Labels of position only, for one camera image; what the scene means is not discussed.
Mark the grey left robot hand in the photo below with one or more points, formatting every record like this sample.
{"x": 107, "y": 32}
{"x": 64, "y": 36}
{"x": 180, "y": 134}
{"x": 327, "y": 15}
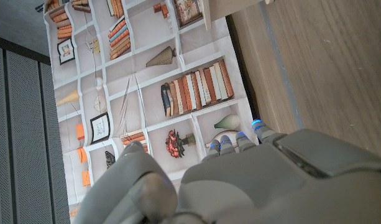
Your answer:
{"x": 271, "y": 186}

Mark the printed bookshelf backdrop cloth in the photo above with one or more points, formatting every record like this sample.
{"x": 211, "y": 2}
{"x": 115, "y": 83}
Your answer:
{"x": 146, "y": 84}

